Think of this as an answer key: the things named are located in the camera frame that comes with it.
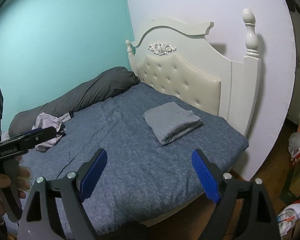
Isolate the dark grey long pillow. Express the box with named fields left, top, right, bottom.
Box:
left=8, top=66, right=139, bottom=138

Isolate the white striped plastic bag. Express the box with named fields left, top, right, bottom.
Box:
left=276, top=197, right=300, bottom=237

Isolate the blue patterned bed blanket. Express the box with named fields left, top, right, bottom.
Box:
left=4, top=82, right=249, bottom=240

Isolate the grey plastic bag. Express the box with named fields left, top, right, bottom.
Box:
left=289, top=110, right=300, bottom=160

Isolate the cream tufted headboard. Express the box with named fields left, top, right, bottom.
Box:
left=125, top=8, right=262, bottom=140

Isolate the person's left hand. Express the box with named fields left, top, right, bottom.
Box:
left=0, top=155, right=32, bottom=228

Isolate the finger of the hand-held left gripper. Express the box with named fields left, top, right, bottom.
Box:
left=20, top=127, right=57, bottom=151
left=0, top=127, right=44, bottom=143

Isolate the light lilac jacket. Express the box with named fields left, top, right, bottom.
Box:
left=31, top=112, right=74, bottom=153

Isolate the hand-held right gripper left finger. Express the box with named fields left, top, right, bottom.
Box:
left=16, top=148, right=108, bottom=240

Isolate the grey knit sweater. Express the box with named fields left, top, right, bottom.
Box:
left=143, top=102, right=203, bottom=146

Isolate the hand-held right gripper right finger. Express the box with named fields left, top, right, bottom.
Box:
left=191, top=149, right=280, bottom=240

